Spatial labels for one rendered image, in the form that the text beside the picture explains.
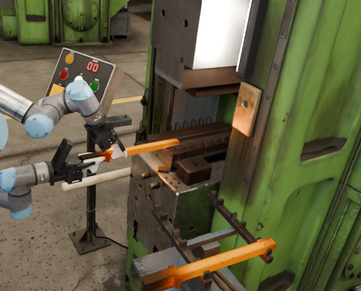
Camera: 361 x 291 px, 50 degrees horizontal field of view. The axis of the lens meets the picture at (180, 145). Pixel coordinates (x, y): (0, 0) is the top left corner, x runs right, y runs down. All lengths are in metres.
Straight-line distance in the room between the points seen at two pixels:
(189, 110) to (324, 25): 0.87
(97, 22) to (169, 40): 4.98
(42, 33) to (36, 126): 5.13
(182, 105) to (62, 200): 1.40
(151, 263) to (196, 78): 0.68
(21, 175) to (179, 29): 0.73
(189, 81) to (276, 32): 0.37
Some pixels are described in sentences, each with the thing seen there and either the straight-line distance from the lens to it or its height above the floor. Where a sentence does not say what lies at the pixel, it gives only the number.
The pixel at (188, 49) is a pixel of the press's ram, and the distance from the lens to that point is 1.37.
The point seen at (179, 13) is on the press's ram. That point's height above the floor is 1.53.
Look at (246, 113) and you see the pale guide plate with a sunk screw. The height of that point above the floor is 1.26.
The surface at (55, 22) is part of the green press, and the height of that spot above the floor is 0.36.
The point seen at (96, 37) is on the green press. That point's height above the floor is 0.12.
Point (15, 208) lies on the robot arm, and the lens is 1.45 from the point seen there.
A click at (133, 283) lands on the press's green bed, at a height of 0.14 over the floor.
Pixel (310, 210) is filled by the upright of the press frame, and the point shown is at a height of 0.80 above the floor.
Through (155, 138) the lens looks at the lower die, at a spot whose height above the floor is 0.99.
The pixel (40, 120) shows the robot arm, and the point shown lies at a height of 1.24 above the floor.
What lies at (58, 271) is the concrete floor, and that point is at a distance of 2.42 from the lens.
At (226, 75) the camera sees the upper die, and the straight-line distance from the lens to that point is 1.54.
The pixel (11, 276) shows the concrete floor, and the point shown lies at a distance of 2.44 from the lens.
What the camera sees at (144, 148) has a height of 1.01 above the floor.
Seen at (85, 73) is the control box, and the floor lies 1.13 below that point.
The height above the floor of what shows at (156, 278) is 1.05.
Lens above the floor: 1.78
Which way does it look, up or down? 29 degrees down
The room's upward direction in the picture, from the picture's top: 8 degrees clockwise
